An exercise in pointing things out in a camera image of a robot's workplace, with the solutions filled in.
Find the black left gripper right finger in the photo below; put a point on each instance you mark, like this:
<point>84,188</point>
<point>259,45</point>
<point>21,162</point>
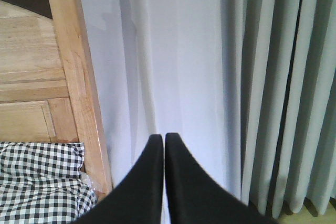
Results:
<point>194,197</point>

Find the white pleated curtain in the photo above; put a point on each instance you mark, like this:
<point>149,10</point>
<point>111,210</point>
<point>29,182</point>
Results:
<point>248,84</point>

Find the checkered black white bedding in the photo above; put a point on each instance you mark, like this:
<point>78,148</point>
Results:
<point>43,183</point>

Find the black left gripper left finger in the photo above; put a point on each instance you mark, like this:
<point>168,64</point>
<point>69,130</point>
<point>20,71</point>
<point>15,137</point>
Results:
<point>138,198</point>

